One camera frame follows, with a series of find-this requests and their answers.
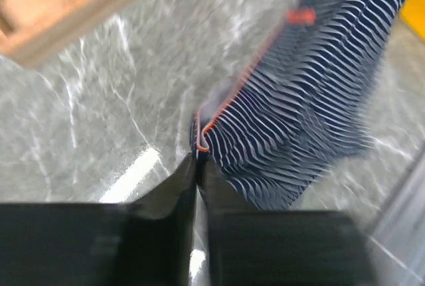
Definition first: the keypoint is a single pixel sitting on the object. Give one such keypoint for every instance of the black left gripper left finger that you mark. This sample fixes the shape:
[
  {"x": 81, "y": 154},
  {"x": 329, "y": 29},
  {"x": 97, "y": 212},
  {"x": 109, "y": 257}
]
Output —
[{"x": 144, "y": 242}]

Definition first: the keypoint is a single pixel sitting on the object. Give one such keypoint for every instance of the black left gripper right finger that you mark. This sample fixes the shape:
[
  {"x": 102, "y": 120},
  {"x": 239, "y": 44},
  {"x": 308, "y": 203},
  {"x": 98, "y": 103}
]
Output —
[{"x": 248, "y": 246}]

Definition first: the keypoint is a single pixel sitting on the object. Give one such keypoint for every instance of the navy striped underwear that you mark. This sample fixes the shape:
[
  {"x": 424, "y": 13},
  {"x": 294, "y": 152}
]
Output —
[{"x": 296, "y": 108}]

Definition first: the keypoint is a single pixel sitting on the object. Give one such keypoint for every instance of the yellow plastic tray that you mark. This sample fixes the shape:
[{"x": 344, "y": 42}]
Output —
[{"x": 412, "y": 14}]

